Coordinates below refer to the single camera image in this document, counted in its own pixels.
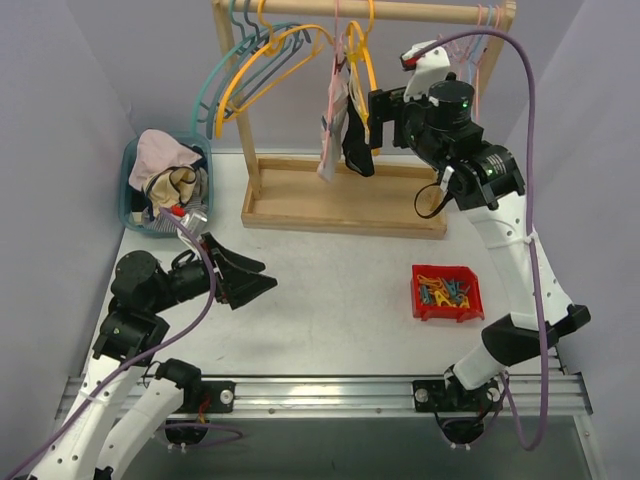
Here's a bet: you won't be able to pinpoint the red plastic clip bin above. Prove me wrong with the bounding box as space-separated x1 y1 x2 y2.
410 264 485 323

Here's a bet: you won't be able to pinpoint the wooden clothes rack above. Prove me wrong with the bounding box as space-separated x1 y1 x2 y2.
212 1 516 240

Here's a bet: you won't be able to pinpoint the pile of clothes in basket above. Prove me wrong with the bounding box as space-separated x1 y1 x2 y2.
128 129 207 221

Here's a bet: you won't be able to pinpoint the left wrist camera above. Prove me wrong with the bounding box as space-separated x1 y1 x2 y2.
170 209 208 237

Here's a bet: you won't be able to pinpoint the pink wire hanger with garment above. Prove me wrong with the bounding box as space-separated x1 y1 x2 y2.
319 0 351 176

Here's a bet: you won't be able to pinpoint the white pink hanging underwear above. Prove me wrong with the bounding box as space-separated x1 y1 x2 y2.
317 74 349 182

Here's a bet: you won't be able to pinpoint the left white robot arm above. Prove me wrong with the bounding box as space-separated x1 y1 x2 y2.
27 233 278 479

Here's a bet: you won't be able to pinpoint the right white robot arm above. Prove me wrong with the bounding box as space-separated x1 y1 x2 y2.
368 74 591 409

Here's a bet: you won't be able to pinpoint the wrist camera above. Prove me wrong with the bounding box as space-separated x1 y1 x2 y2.
170 209 208 237
400 40 451 103

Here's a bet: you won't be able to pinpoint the teal plastic hanger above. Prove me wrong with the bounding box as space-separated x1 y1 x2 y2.
192 0 301 124

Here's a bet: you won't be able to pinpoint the yellow plastic hanger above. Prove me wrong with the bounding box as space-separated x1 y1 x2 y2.
204 1 334 139
344 0 378 145

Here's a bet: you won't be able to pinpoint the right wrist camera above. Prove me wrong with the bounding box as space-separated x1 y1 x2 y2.
400 40 451 103

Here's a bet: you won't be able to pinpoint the light blue wire hanger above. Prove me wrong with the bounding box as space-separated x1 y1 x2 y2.
459 5 502 84

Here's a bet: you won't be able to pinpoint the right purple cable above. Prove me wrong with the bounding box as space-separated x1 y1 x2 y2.
424 29 551 451

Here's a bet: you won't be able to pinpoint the colourful clothes pegs in bin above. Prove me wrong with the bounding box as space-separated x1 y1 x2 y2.
416 274 471 308

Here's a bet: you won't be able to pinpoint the teal plastic laundry basket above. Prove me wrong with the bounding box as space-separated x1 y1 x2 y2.
118 132 214 238

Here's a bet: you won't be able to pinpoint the black underwear with beige band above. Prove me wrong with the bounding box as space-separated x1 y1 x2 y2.
342 94 375 177

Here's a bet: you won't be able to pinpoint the aluminium mounting rail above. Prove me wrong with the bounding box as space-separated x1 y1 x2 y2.
54 344 594 421

